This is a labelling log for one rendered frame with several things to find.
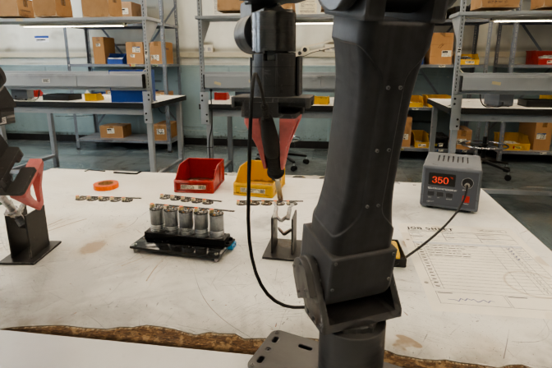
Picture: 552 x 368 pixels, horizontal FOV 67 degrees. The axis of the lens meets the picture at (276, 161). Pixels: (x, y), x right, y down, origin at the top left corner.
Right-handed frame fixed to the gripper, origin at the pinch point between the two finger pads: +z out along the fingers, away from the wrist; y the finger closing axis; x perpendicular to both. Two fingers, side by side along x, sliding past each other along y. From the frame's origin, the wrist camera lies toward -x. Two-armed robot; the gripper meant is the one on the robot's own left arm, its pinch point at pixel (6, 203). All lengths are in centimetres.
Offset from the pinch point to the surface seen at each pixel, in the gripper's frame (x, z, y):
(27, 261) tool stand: 5.4, 8.1, -1.5
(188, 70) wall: -384, 257, 76
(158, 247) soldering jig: 1.8, 9.9, -21.3
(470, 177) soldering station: -18, 15, -80
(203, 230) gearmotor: -1.2, 9.4, -28.3
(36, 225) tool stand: -0.1, 6.3, -1.6
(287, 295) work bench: 12.4, 3.9, -42.5
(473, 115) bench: -175, 142, -171
